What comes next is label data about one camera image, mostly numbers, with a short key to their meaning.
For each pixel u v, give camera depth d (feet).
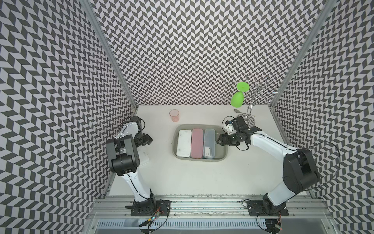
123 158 1.65
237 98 2.91
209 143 3.09
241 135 2.15
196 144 3.12
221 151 3.05
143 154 2.91
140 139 2.63
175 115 3.45
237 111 3.88
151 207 2.20
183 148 3.05
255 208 2.38
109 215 2.32
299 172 1.46
